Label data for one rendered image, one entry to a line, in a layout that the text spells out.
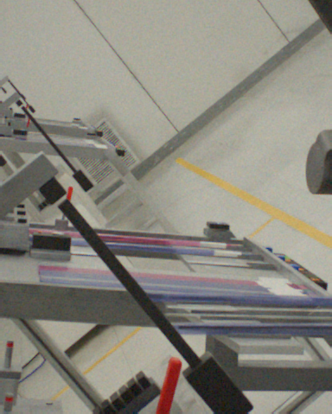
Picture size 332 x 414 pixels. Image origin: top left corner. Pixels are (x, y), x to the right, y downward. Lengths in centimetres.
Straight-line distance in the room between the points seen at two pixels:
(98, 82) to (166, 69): 57
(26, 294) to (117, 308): 16
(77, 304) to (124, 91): 670
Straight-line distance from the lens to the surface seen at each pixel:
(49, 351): 249
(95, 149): 527
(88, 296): 173
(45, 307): 173
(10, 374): 85
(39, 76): 832
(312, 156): 112
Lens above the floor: 140
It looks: 11 degrees down
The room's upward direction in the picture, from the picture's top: 39 degrees counter-clockwise
